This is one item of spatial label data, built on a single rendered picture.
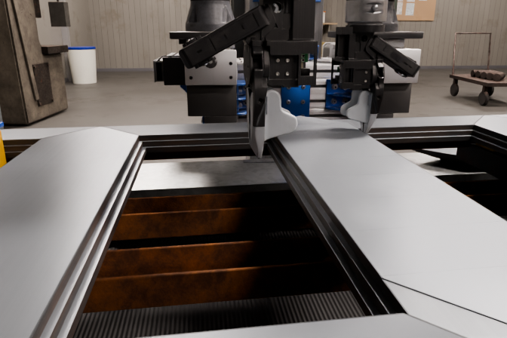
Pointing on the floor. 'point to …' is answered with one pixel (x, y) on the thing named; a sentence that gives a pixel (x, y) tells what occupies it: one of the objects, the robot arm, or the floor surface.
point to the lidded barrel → (82, 64)
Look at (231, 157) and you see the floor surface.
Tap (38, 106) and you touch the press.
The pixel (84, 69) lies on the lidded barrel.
